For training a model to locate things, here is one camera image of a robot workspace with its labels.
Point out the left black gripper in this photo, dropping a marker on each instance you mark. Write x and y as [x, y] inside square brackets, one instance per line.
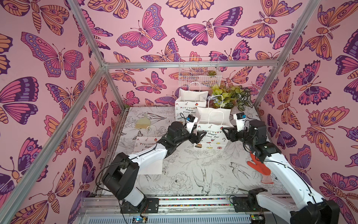
[196, 140]

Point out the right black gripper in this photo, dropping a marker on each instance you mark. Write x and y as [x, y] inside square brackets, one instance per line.
[235, 135]

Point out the white paper bag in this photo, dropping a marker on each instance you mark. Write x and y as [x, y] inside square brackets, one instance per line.
[189, 100]
[213, 120]
[144, 144]

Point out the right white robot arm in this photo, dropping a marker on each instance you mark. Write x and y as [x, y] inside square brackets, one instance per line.
[309, 206]

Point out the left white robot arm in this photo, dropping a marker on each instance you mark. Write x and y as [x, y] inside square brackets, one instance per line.
[120, 176]

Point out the green potted plant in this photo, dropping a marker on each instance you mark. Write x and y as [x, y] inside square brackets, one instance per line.
[228, 98]

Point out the red rubber glove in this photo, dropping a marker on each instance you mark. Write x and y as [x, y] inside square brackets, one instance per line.
[261, 168]

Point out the tan straw hat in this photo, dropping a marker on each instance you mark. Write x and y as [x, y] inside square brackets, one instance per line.
[143, 123]

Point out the small succulent in basket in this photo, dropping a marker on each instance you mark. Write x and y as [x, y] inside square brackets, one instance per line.
[212, 73]

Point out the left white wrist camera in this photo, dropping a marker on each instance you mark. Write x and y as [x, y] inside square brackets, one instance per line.
[190, 122]

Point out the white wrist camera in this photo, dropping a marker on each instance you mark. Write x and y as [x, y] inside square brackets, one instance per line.
[240, 119]
[190, 122]

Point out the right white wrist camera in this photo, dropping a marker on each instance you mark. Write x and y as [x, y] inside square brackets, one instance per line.
[240, 119]

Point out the white wire wall basket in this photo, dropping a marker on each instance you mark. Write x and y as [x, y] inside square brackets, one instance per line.
[197, 71]

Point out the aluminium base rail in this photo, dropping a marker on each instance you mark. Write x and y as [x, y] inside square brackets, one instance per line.
[217, 209]

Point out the aluminium frame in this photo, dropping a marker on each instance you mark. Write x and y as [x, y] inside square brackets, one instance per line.
[22, 190]

